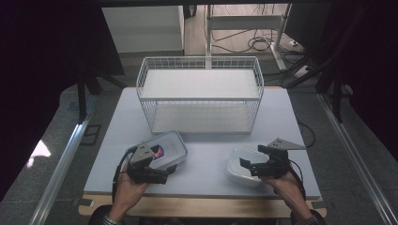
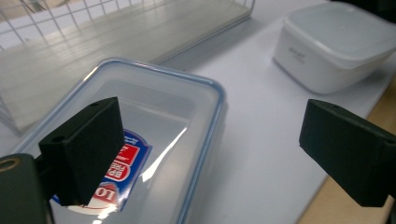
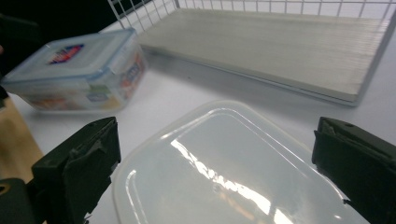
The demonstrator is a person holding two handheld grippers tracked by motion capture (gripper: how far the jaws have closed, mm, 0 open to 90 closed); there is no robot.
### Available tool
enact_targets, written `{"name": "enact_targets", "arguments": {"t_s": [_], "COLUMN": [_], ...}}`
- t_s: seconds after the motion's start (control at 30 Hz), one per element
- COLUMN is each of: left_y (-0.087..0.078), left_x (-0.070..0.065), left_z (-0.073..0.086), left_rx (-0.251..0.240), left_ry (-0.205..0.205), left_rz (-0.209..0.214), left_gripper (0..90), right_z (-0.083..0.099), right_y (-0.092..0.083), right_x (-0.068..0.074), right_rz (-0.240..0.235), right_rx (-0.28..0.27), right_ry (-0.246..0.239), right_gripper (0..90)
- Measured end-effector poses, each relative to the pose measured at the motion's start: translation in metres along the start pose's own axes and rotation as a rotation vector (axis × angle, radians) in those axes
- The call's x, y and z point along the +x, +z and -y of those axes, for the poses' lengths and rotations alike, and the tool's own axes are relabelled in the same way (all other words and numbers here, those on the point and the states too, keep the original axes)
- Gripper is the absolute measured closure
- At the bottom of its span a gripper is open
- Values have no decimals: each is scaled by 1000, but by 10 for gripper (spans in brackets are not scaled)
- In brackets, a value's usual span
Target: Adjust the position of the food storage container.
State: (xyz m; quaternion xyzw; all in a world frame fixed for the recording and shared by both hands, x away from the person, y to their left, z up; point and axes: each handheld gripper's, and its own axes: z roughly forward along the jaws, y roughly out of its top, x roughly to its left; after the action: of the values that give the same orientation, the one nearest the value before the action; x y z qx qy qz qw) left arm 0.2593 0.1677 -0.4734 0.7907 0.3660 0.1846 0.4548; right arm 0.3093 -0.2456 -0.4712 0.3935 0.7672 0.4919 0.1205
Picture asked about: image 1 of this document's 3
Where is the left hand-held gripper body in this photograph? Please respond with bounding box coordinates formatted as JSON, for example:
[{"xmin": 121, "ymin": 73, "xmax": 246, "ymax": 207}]
[{"xmin": 126, "ymin": 142, "xmax": 170, "ymax": 186}]

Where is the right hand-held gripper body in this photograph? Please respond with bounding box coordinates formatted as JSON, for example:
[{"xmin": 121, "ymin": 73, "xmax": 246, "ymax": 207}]
[{"xmin": 249, "ymin": 138, "xmax": 306, "ymax": 179}]

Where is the white square lidded box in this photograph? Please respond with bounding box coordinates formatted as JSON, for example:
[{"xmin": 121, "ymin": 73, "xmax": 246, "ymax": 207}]
[{"xmin": 225, "ymin": 146, "xmax": 274, "ymax": 188}]

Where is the clear food container blue lid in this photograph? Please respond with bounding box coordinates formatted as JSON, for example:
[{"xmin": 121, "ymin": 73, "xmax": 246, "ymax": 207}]
[{"xmin": 125, "ymin": 130, "xmax": 189, "ymax": 172}]

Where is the white wire two-tier rack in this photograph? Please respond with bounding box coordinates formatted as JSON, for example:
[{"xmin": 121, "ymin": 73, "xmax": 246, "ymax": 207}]
[{"xmin": 135, "ymin": 55, "xmax": 266, "ymax": 136}]

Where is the person's right hand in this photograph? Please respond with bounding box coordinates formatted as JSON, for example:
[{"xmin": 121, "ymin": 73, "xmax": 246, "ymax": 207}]
[{"xmin": 260, "ymin": 170, "xmax": 304, "ymax": 205}]

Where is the person's left hand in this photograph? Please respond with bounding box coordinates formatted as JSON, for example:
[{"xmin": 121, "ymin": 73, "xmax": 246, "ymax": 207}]
[{"xmin": 115, "ymin": 162, "xmax": 150, "ymax": 210}]

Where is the black metal stand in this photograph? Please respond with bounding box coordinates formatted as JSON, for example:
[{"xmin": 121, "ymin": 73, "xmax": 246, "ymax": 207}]
[
  {"xmin": 285, "ymin": 54, "xmax": 346, "ymax": 124},
  {"xmin": 75, "ymin": 64, "xmax": 128, "ymax": 124}
]

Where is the white power strip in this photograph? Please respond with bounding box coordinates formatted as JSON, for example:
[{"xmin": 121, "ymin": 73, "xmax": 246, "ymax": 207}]
[{"xmin": 293, "ymin": 65, "xmax": 312, "ymax": 80}]

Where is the white cabinet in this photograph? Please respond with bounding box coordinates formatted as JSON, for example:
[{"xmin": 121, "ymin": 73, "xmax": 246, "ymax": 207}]
[{"xmin": 101, "ymin": 5, "xmax": 186, "ymax": 54}]

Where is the dark curtain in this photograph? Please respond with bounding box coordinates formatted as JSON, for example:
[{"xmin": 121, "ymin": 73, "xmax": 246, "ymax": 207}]
[
  {"xmin": 313, "ymin": 0, "xmax": 398, "ymax": 163},
  {"xmin": 0, "ymin": 0, "xmax": 126, "ymax": 203}
]

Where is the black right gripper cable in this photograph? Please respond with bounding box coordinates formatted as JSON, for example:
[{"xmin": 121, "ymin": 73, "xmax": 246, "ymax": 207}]
[{"xmin": 287, "ymin": 158, "xmax": 308, "ymax": 202}]

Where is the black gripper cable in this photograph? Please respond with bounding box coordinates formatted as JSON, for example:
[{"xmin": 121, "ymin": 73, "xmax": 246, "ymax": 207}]
[
  {"xmin": 287, "ymin": 158, "xmax": 308, "ymax": 202},
  {"xmin": 111, "ymin": 145, "xmax": 139, "ymax": 204}
]

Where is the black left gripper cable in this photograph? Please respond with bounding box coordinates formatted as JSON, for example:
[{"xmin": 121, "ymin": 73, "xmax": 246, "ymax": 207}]
[{"xmin": 111, "ymin": 145, "xmax": 139, "ymax": 204}]

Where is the black floor cable loop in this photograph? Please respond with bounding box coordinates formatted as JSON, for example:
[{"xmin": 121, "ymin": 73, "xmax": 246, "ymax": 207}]
[{"xmin": 296, "ymin": 119, "xmax": 317, "ymax": 150}]

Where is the black rectangular floor frame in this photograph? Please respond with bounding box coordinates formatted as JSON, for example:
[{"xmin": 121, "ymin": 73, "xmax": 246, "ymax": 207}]
[{"xmin": 80, "ymin": 124, "xmax": 103, "ymax": 146}]

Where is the aluminium rail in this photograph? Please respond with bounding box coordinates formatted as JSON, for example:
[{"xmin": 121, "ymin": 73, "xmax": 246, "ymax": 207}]
[
  {"xmin": 28, "ymin": 96, "xmax": 97, "ymax": 225},
  {"xmin": 316, "ymin": 93, "xmax": 398, "ymax": 225}
]

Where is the black cable bundle on floor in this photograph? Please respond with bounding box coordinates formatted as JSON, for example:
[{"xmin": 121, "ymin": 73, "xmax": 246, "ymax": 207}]
[{"xmin": 211, "ymin": 28, "xmax": 303, "ymax": 56}]

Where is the white desk frame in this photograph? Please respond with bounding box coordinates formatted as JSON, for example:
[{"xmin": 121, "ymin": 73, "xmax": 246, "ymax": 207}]
[{"xmin": 204, "ymin": 3, "xmax": 294, "ymax": 71}]

